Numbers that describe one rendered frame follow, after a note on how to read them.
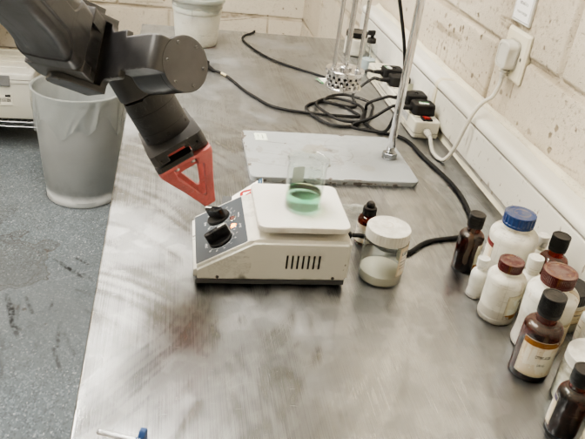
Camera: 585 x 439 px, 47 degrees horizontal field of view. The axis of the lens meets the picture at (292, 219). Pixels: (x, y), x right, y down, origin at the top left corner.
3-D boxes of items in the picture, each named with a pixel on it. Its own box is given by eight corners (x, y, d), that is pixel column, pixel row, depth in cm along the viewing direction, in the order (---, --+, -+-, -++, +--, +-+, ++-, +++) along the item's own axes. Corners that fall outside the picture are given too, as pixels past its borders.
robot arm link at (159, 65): (56, -3, 69) (38, 79, 68) (117, -21, 61) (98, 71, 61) (151, 41, 78) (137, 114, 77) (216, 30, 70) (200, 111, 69)
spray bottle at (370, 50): (364, 73, 174) (371, 32, 169) (356, 69, 177) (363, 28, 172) (376, 72, 176) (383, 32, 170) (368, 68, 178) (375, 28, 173)
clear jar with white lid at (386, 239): (355, 284, 90) (366, 233, 86) (358, 260, 95) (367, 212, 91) (400, 293, 89) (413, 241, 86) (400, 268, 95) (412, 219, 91)
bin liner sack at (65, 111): (29, 210, 238) (19, 98, 217) (44, 169, 266) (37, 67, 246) (126, 212, 244) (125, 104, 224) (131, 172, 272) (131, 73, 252)
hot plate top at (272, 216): (258, 233, 83) (258, 226, 83) (250, 187, 93) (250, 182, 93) (352, 235, 85) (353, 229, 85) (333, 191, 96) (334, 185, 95)
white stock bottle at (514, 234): (530, 288, 94) (555, 218, 88) (503, 302, 90) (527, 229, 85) (493, 266, 98) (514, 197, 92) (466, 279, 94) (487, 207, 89)
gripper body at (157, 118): (191, 118, 84) (161, 66, 80) (208, 144, 75) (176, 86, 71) (144, 145, 83) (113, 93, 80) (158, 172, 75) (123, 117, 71)
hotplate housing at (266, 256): (192, 287, 85) (195, 233, 81) (191, 233, 96) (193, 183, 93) (361, 288, 89) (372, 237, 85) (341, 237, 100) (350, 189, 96)
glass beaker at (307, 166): (272, 207, 88) (279, 151, 84) (299, 195, 92) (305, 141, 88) (308, 226, 85) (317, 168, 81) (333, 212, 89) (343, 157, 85)
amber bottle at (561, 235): (526, 299, 92) (548, 238, 87) (526, 284, 95) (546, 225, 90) (555, 307, 91) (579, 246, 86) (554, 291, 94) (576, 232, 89)
